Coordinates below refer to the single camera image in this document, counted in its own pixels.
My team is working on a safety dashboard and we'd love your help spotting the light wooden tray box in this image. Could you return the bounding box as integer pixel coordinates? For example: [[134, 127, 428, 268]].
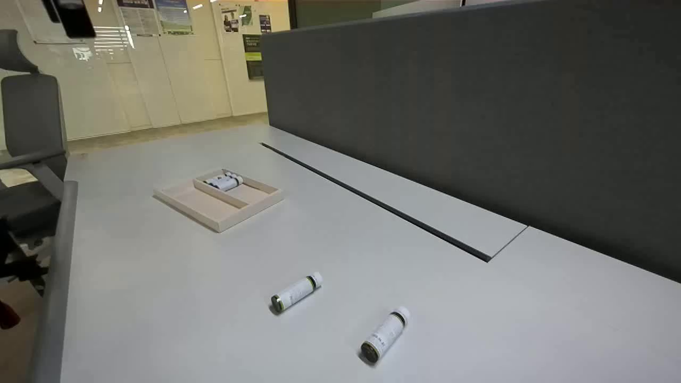
[[153, 165, 285, 234]]

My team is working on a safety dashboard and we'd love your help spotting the dark grey partition panel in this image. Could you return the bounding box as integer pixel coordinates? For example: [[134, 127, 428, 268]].
[[260, 0, 681, 285]]

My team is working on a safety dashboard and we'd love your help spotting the grey office chair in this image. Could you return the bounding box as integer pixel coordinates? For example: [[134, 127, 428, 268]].
[[0, 28, 79, 330]]

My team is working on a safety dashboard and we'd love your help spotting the grey table cable flap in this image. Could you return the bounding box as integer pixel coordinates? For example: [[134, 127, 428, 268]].
[[260, 125, 529, 263]]

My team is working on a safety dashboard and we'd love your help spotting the dark green wall poster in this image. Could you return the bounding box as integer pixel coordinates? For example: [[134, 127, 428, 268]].
[[239, 31, 265, 82]]

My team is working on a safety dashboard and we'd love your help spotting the wall poster with green picture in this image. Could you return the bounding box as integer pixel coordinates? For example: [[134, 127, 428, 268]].
[[153, 0, 195, 37]]

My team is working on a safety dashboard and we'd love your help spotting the wall poster with grey chart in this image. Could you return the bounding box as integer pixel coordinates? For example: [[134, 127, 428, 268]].
[[115, 0, 161, 38]]

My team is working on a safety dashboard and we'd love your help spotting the black wall screen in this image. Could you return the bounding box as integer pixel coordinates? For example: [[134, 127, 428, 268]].
[[40, 0, 98, 41]]

